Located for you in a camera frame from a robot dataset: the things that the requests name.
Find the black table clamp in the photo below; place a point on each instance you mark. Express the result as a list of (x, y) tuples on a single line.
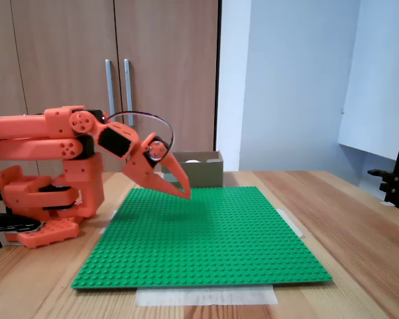
[(13, 226)]

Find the brown wooden cabinet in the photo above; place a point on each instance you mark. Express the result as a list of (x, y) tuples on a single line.
[(173, 50)]

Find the translucent masking tape strip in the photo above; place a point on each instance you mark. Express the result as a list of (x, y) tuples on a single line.
[(206, 297), (291, 222), (108, 222)]

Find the open cardboard box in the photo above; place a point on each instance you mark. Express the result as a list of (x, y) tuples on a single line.
[(206, 174)]

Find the white wall panel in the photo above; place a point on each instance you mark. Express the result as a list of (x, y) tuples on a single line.
[(379, 83)]

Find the yellow black white fabric ball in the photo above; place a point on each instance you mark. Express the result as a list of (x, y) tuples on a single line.
[(193, 161)]

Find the green studded baseplate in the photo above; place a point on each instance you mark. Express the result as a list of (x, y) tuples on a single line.
[(186, 239)]

